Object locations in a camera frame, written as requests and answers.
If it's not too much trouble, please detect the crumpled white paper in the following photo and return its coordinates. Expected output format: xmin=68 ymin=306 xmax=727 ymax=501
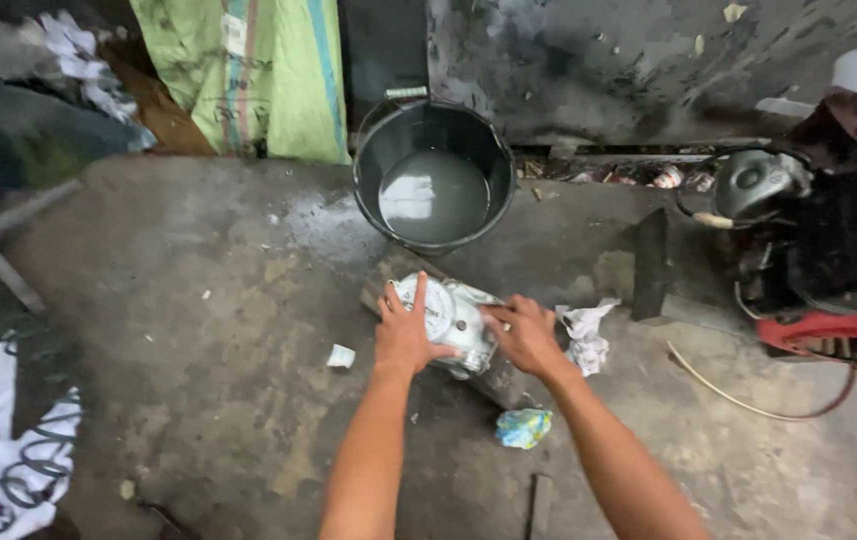
xmin=554 ymin=297 xmax=622 ymax=378

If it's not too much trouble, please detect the silver metal engine cover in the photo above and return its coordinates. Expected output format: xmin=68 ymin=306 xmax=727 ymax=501
xmin=388 ymin=271 xmax=506 ymax=381

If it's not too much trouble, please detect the person's right hand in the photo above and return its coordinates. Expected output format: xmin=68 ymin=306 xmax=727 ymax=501
xmin=479 ymin=294 xmax=569 ymax=381

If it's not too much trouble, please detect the green woven sack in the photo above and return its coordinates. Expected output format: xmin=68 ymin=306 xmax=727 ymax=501
xmin=128 ymin=0 xmax=353 ymax=166

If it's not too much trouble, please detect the black plastic bucket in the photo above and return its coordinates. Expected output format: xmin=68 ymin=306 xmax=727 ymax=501
xmin=352 ymin=87 xmax=517 ymax=258

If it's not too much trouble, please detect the grey metal rod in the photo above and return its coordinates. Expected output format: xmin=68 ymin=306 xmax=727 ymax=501
xmin=0 ymin=178 xmax=85 ymax=315

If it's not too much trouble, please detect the motorcycle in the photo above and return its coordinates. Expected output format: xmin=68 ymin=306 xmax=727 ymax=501
xmin=674 ymin=21 xmax=857 ymax=380

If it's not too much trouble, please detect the dark metal bar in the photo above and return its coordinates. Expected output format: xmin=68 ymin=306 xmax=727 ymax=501
xmin=524 ymin=472 xmax=554 ymax=540

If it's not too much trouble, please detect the white cloth with coiled hose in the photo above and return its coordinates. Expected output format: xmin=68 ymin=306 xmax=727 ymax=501
xmin=0 ymin=330 xmax=85 ymax=540

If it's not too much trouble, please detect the heap of rags and debris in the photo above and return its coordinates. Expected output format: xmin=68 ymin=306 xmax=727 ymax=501
xmin=0 ymin=7 xmax=212 ymax=192

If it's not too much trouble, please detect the beige hose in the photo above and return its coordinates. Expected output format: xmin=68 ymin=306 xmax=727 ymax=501
xmin=665 ymin=340 xmax=857 ymax=423

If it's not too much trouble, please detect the person's left hand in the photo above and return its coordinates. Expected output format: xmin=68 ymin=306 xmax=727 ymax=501
xmin=374 ymin=270 xmax=464 ymax=376

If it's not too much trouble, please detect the wooden plank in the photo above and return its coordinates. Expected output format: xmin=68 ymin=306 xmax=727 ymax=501
xmin=359 ymin=252 xmax=550 ymax=412

